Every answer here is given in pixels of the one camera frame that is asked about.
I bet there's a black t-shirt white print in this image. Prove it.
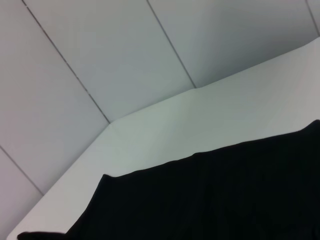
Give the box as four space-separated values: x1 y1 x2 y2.
16 119 320 240

